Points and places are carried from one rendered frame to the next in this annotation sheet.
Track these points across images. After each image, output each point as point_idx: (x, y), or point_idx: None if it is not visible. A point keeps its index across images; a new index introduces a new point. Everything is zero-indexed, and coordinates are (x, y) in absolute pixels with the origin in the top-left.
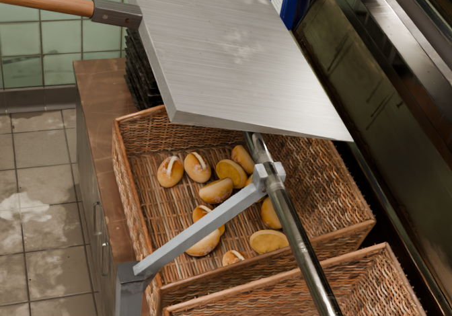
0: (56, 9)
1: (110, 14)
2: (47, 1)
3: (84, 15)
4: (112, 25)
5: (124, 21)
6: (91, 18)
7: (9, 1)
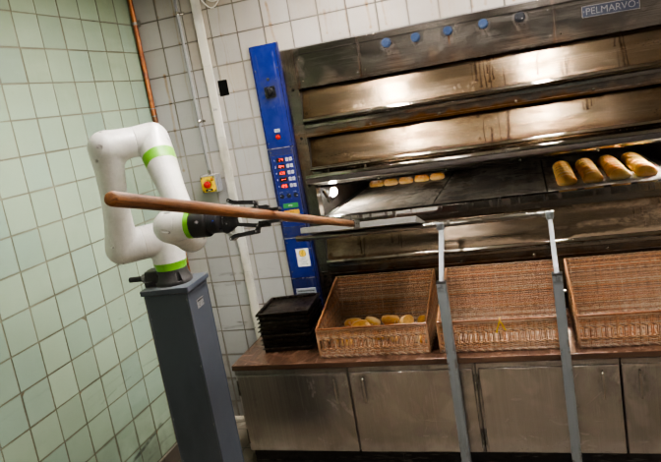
0: (350, 223)
1: (356, 221)
2: (348, 220)
3: (353, 224)
4: (357, 226)
5: (358, 224)
6: (354, 225)
7: (345, 222)
